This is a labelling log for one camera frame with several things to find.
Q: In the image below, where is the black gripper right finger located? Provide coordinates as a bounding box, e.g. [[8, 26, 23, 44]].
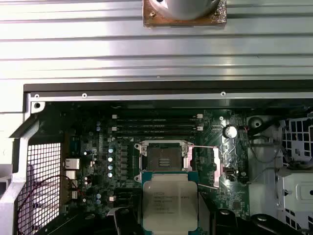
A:
[[198, 192, 279, 235]]

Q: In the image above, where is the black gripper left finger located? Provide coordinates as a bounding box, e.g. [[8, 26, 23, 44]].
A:
[[79, 206, 142, 235]]

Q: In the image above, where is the silver CPU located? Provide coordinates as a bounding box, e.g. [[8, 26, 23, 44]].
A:
[[139, 170, 199, 235]]

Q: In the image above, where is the CPU socket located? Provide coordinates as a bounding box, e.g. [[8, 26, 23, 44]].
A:
[[134, 140, 195, 173]]

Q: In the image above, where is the black RAM slot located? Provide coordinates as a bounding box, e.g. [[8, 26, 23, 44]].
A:
[[114, 118, 199, 124], [114, 130, 199, 136]]

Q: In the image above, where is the RAM slot with white clips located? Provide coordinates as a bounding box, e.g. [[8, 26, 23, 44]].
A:
[[112, 114, 204, 120], [112, 125, 204, 131]]

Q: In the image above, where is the silver metal drive cage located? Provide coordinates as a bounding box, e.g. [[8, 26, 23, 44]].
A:
[[246, 114, 313, 235]]

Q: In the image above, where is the green motherboard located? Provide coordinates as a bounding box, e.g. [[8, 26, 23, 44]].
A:
[[46, 101, 251, 235]]

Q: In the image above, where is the round silver coin battery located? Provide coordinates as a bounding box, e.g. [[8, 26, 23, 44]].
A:
[[223, 124, 238, 139]]

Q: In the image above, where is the black PC case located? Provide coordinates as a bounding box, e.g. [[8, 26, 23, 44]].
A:
[[0, 83, 313, 235]]

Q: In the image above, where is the black drive cable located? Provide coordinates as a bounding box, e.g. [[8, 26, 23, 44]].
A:
[[246, 117, 284, 164]]

